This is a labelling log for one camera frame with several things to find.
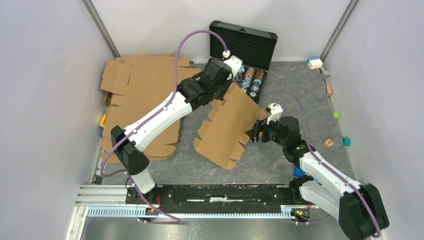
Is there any grey small block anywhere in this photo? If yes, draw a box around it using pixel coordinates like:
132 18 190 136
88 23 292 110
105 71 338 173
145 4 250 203
320 70 331 79

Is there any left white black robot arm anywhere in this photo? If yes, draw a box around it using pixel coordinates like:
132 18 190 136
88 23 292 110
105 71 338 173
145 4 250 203
111 56 243 204

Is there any teal small block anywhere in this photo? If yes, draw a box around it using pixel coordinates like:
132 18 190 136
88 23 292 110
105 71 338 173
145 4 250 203
342 136 351 148

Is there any brown cardboard box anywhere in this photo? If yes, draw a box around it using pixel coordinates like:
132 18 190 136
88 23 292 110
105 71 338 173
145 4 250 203
193 83 267 170

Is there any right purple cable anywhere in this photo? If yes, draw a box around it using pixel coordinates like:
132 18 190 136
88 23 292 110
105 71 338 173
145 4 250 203
274 96 382 238

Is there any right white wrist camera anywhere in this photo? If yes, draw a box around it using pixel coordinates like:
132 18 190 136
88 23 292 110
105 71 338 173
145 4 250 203
266 103 284 125

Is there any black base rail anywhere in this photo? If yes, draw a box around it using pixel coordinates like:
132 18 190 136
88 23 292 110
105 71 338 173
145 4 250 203
125 184 311 215

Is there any wooden letter H block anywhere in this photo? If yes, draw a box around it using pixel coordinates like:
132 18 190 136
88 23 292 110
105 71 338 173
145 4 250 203
322 139 335 149

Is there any yellow orange block at left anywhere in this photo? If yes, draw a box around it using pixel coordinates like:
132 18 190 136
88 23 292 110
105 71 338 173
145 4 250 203
98 113 108 128

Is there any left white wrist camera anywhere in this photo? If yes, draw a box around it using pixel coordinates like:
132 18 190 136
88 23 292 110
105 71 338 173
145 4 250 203
222 50 243 80

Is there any blue block near base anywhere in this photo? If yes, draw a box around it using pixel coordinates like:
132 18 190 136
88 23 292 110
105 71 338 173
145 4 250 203
293 166 306 178

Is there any stack of cardboard blanks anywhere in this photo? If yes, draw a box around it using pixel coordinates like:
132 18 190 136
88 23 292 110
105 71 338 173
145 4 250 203
100 54 201 161

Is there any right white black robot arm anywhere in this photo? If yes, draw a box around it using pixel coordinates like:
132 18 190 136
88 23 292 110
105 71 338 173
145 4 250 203
246 116 390 240

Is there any black poker chip case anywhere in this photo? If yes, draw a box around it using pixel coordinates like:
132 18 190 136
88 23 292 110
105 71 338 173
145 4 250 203
209 20 278 103

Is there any blue white toy block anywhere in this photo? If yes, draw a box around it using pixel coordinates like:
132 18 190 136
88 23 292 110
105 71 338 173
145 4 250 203
306 56 323 70

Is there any orange small block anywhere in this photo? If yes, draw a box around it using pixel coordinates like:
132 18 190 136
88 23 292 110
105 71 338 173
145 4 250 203
326 86 333 96

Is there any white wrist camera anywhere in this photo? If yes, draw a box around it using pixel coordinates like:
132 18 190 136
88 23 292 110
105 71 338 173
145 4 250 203
222 50 243 80
266 103 284 125

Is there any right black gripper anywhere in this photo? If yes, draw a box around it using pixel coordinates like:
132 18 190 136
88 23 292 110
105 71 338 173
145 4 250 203
245 113 288 148

